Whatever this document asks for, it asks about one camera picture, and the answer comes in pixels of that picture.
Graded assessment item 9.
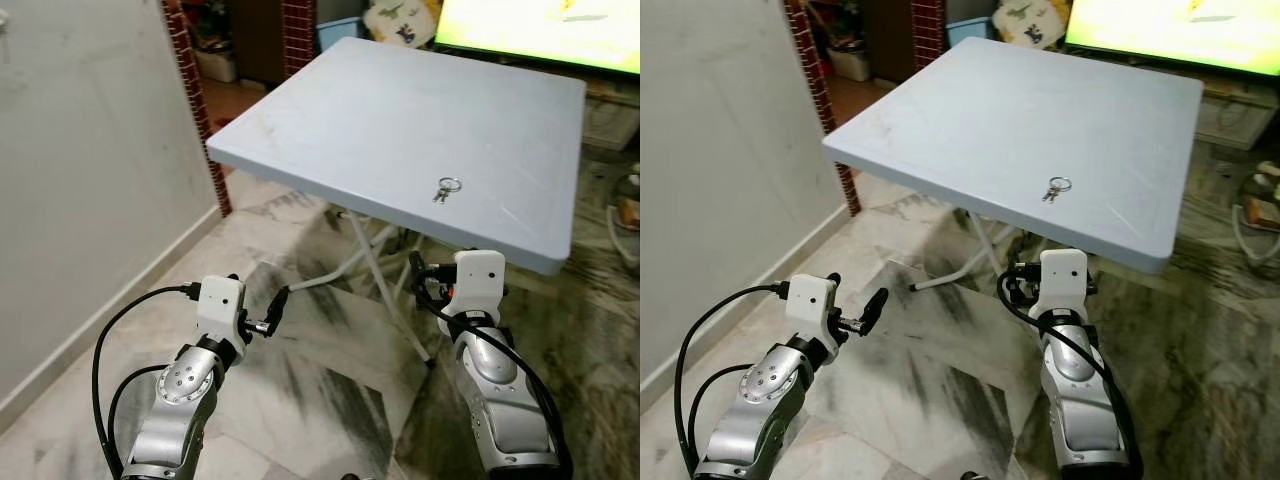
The grey folding table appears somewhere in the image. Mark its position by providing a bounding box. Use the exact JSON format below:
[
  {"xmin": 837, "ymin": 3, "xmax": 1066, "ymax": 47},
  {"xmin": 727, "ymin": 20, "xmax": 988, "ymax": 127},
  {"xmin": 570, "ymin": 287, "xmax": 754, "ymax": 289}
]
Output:
[
  {"xmin": 822, "ymin": 37, "xmax": 1205, "ymax": 293},
  {"xmin": 207, "ymin": 37, "xmax": 589, "ymax": 367}
]

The tall red brick pillar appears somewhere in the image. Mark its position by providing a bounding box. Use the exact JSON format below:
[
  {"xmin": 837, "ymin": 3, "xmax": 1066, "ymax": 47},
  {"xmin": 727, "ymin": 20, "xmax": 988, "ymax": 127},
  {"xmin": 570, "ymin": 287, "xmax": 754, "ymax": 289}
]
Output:
[
  {"xmin": 784, "ymin": 0, "xmax": 862, "ymax": 218},
  {"xmin": 162, "ymin": 0, "xmax": 234, "ymax": 218}
]

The white plant pot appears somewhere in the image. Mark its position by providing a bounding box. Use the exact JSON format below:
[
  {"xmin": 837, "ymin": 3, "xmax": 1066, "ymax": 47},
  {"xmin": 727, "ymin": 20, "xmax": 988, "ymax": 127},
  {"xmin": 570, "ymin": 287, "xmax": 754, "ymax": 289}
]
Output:
[
  {"xmin": 193, "ymin": 0, "xmax": 239, "ymax": 84},
  {"xmin": 824, "ymin": 0, "xmax": 872, "ymax": 83}
]

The pale television cabinet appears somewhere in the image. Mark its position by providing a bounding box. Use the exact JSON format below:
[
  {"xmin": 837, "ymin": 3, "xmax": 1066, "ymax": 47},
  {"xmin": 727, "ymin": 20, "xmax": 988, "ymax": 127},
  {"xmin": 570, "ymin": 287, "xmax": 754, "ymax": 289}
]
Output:
[
  {"xmin": 582, "ymin": 72, "xmax": 641, "ymax": 153},
  {"xmin": 1195, "ymin": 75, "xmax": 1280, "ymax": 153}
]

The blue plastic box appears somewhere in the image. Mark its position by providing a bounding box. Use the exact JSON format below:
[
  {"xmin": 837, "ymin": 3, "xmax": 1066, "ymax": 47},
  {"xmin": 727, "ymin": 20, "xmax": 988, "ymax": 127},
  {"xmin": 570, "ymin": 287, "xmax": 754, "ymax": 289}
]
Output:
[
  {"xmin": 317, "ymin": 16, "xmax": 367, "ymax": 53},
  {"xmin": 945, "ymin": 16, "xmax": 997, "ymax": 47}
]

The white dinosaur print cushion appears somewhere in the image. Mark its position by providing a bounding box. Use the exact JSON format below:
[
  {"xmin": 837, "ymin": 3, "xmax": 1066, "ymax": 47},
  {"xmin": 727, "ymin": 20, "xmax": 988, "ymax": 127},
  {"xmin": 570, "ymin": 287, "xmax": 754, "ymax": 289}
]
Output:
[
  {"xmin": 362, "ymin": 0, "xmax": 442, "ymax": 49},
  {"xmin": 992, "ymin": 0, "xmax": 1072, "ymax": 51}
]

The short red brick pillar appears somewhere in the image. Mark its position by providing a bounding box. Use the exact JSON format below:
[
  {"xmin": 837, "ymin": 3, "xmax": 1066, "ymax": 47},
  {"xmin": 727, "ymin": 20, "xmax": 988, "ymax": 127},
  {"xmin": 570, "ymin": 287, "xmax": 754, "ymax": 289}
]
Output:
[
  {"xmin": 282, "ymin": 0, "xmax": 318, "ymax": 79},
  {"xmin": 911, "ymin": 0, "xmax": 947, "ymax": 71}
]

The lit flat television screen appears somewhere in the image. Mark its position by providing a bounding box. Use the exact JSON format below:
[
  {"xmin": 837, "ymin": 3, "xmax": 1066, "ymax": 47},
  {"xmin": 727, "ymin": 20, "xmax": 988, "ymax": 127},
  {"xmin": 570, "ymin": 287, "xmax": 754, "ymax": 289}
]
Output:
[
  {"xmin": 434, "ymin": 0, "xmax": 641, "ymax": 77},
  {"xmin": 1064, "ymin": 0, "xmax": 1280, "ymax": 78}
]

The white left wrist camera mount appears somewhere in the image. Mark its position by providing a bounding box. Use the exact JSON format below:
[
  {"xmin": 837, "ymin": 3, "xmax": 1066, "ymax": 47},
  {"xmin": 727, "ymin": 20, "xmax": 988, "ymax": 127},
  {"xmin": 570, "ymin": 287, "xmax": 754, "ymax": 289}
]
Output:
[
  {"xmin": 196, "ymin": 277, "xmax": 247, "ymax": 341},
  {"xmin": 785, "ymin": 273, "xmax": 840, "ymax": 337}
]

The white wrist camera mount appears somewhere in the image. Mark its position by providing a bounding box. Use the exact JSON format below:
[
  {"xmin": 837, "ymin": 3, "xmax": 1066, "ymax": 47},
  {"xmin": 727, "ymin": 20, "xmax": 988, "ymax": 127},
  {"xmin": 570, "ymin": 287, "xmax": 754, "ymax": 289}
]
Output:
[
  {"xmin": 785, "ymin": 273, "xmax": 840, "ymax": 337},
  {"xmin": 1040, "ymin": 248, "xmax": 1090, "ymax": 314},
  {"xmin": 452, "ymin": 250, "xmax": 506, "ymax": 317},
  {"xmin": 196, "ymin": 277, "xmax": 247, "ymax": 341}
]

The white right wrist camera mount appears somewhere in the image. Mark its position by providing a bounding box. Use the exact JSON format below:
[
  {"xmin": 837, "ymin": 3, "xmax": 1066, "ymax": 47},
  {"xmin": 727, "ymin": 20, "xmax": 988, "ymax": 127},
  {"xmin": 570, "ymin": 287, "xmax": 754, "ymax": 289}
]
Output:
[
  {"xmin": 452, "ymin": 250, "xmax": 506, "ymax": 317},
  {"xmin": 1040, "ymin": 248, "xmax": 1090, "ymax": 314}
]

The long black left arm cable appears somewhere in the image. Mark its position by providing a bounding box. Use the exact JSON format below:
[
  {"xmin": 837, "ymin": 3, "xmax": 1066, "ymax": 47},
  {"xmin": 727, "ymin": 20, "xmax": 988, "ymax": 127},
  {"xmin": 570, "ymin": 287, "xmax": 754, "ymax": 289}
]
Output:
[
  {"xmin": 91, "ymin": 284, "xmax": 201, "ymax": 480},
  {"xmin": 674, "ymin": 282, "xmax": 789, "ymax": 479}
]

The short black left arm cable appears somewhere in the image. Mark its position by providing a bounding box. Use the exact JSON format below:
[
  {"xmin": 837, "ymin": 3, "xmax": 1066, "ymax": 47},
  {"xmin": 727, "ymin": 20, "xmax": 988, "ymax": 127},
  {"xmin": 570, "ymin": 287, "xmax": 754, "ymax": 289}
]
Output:
[
  {"xmin": 106, "ymin": 364, "xmax": 167, "ymax": 477},
  {"xmin": 687, "ymin": 362, "xmax": 754, "ymax": 473}
]

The floor clutter with white hose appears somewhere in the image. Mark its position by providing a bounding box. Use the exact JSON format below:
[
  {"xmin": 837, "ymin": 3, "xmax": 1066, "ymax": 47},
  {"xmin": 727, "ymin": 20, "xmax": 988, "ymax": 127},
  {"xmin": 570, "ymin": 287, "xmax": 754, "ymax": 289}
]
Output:
[
  {"xmin": 1232, "ymin": 158, "xmax": 1280, "ymax": 269},
  {"xmin": 606, "ymin": 165, "xmax": 641, "ymax": 269}
]

